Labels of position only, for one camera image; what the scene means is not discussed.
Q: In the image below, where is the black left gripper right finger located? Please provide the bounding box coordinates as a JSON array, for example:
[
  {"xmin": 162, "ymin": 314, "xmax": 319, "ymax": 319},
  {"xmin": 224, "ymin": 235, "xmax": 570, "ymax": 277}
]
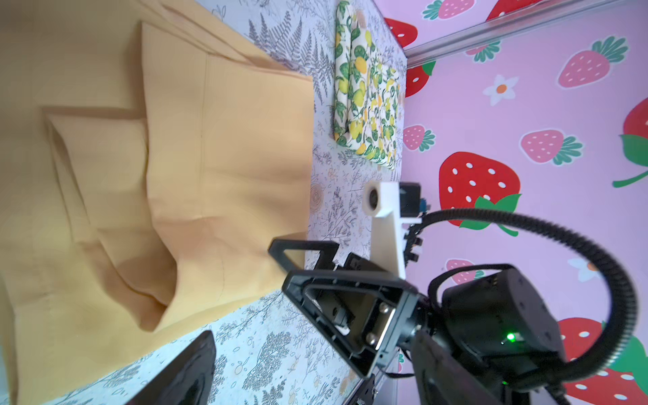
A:
[{"xmin": 411, "ymin": 330, "xmax": 506, "ymax": 404}]

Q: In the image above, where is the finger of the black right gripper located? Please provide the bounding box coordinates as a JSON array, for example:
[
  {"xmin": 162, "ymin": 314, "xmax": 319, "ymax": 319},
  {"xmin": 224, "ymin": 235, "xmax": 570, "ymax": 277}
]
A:
[{"xmin": 268, "ymin": 238, "xmax": 339, "ymax": 273}]

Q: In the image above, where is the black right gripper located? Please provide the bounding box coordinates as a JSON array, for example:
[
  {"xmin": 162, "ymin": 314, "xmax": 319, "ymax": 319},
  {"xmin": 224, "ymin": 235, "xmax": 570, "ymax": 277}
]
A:
[{"xmin": 282, "ymin": 254, "xmax": 566, "ymax": 381}]

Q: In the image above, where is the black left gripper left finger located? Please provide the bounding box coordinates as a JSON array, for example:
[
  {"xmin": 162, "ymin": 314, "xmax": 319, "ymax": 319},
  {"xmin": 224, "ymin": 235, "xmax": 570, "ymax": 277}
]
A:
[{"xmin": 127, "ymin": 330, "xmax": 217, "ymax": 405}]

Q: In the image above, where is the lemon print skirt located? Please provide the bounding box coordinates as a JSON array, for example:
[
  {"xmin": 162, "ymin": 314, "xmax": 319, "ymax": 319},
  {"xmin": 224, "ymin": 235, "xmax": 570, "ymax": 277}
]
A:
[{"xmin": 333, "ymin": 1, "xmax": 400, "ymax": 170}]

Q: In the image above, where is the tan skirt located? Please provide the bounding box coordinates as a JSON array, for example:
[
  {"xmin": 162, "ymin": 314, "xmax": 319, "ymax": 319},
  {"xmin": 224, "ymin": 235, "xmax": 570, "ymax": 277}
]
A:
[{"xmin": 1, "ymin": 1, "xmax": 314, "ymax": 404}]

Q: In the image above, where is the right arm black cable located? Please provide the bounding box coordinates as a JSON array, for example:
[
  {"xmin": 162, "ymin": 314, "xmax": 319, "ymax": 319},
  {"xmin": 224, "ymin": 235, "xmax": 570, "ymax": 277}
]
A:
[{"xmin": 402, "ymin": 207, "xmax": 639, "ymax": 405}]

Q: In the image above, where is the aluminium corner post right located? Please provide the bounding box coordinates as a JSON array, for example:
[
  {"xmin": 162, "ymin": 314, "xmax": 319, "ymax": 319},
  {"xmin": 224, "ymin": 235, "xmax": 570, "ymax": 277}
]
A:
[{"xmin": 404, "ymin": 0, "xmax": 622, "ymax": 69}]

